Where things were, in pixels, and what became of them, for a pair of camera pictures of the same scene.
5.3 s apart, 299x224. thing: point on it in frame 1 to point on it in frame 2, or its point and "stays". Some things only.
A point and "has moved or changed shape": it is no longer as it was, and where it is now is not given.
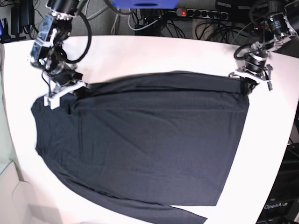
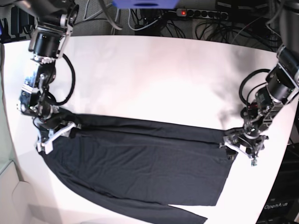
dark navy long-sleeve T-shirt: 144,144 has moved or changed shape
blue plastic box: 132,4 stays
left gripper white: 53,97 to 48,146
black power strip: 195,13 stays
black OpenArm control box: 280,206 stays
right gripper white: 252,79 to 232,141
